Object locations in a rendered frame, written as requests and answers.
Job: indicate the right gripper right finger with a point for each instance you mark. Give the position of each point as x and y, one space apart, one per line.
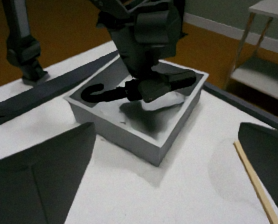
260 145

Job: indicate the thin tan wooden stick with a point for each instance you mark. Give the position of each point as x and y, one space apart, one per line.
263 199

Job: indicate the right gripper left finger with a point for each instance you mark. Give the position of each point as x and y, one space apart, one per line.
38 184

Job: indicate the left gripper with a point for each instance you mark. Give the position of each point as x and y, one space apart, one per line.
138 63

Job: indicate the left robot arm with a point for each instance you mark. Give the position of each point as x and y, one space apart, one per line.
156 24

